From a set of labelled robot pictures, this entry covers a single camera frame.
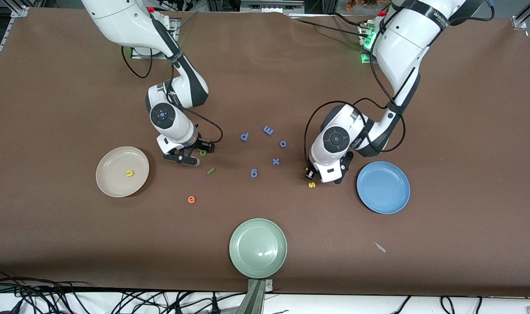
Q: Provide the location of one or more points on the beige round plate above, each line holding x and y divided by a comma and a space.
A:
116, 174

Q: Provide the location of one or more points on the green round plate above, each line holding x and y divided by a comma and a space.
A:
258, 248

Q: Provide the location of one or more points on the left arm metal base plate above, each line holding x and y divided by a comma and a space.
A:
366, 60

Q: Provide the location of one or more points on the aluminium table corner rail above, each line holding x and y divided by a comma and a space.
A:
19, 12
518, 22

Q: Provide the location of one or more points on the white tape scrap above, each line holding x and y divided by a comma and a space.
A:
380, 247

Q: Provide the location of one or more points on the blue letter a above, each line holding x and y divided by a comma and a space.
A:
245, 138

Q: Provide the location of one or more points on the blue round plate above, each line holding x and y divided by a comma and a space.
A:
383, 187

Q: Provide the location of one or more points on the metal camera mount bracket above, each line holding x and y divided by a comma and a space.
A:
256, 301

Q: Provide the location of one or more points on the brown table cover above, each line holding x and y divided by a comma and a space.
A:
264, 87

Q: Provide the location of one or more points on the blue letter m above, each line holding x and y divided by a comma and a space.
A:
268, 130

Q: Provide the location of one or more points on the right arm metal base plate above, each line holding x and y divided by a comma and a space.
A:
138, 56

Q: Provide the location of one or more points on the aluminium profile frame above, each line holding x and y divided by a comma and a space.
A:
271, 5

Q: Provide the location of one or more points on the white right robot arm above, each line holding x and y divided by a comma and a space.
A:
125, 22

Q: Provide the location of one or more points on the orange background object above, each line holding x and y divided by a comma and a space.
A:
363, 2

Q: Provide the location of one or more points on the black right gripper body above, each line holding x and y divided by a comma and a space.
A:
199, 144

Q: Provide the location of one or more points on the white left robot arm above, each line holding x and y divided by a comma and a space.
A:
404, 43

